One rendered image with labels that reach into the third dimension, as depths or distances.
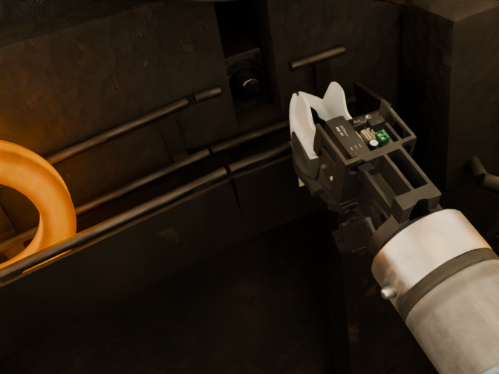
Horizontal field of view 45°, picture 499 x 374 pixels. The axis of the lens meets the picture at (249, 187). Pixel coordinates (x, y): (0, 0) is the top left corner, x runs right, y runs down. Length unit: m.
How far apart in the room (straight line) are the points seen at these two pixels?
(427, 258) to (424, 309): 0.04
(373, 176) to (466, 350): 0.16
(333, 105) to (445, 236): 0.20
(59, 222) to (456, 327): 0.39
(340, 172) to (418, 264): 0.10
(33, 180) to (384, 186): 0.32
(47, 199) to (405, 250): 0.34
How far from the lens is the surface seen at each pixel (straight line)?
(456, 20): 0.70
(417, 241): 0.48
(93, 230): 0.62
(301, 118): 0.60
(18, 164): 0.59
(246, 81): 0.72
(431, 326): 0.47
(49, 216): 0.63
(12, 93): 0.65
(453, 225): 0.49
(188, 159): 0.68
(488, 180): 0.77
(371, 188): 0.52
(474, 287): 0.47
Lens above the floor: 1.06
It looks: 35 degrees down
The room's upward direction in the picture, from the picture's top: 11 degrees counter-clockwise
